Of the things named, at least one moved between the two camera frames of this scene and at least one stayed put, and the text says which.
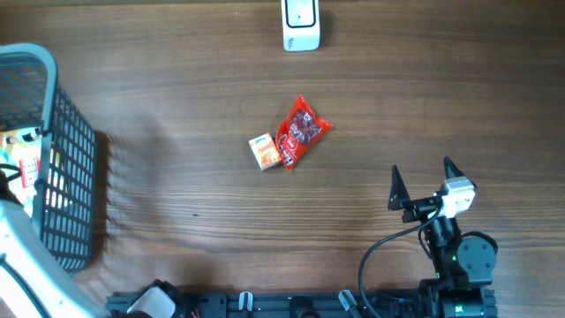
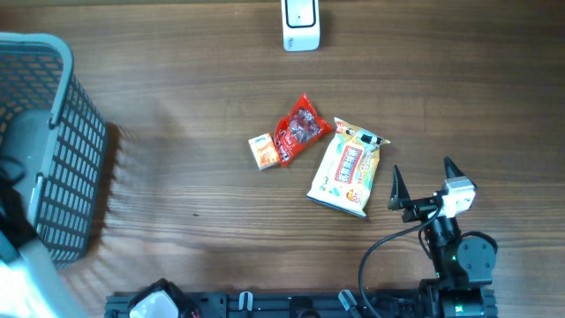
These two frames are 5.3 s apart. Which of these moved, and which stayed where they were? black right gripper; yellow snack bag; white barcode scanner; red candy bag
Moved: yellow snack bag
Stayed: black right gripper; red candy bag; white barcode scanner
